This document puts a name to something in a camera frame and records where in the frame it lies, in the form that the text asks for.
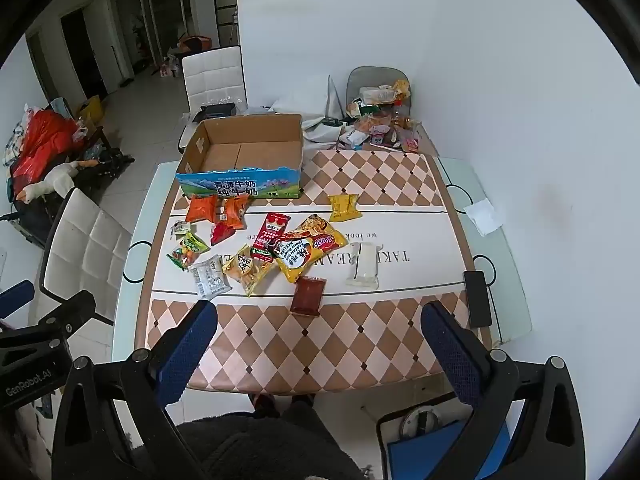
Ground silver white snack packet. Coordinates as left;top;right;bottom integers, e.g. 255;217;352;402
189;255;233;301

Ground blue seat stool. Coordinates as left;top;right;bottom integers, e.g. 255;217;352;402
376;399;512;480

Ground yellow crisp snack packet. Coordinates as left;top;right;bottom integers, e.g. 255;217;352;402
222;244;276;297

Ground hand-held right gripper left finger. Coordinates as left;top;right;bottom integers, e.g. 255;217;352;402
51;299;219;480

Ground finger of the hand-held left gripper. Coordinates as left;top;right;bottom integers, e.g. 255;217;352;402
0;280;36;319
37;290;97;336

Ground pile of assorted packets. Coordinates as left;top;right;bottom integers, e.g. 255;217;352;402
337;80;423;153

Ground white duck plush toy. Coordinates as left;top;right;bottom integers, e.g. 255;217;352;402
17;160;96;203

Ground white tissue pack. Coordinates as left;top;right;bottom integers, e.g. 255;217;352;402
346;241;381;290

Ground green candy packet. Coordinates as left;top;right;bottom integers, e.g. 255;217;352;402
167;232;211;271

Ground white padded chair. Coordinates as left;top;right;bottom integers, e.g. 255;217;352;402
182;46;248;116
36;187;133;326

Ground black tray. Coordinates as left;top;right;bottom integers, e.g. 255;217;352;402
200;102;237;120

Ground tall red snack packet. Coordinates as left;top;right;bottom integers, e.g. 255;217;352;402
250;212;291;262

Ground orange snack packet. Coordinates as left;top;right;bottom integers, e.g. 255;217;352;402
220;195;251;230
185;194;219;224

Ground checkered table mat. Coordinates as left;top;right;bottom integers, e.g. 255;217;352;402
134;149;477;395

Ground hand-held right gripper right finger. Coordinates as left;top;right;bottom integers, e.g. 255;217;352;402
420;301;587;480

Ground dark red sauce packet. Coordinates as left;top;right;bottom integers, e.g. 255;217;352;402
290;276;327;317

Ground cardboard box blue print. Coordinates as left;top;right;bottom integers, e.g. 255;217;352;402
176;113;304;200

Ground small yellow snack packet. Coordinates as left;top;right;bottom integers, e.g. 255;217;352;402
328;193;363;223

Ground black phone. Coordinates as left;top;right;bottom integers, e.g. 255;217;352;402
463;270;493;328

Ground small red snack packet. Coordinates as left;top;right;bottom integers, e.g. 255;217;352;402
210;222;236;247

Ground large yellow noodle packet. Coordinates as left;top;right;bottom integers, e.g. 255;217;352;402
270;214;349;284

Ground red plastic bag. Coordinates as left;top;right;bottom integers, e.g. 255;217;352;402
11;109;86;196

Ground white plastic bag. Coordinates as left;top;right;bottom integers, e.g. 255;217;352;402
269;74;353;143

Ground grey chair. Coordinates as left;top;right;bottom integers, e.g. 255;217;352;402
346;66;411;106

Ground person's legs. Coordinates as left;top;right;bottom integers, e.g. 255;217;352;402
172;392;367;480

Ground white round object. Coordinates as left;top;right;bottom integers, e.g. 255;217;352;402
399;406;442;437

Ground yellow bag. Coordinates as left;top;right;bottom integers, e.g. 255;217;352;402
75;95;107;128

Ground white paper napkin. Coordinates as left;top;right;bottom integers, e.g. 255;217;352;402
463;198;505;237

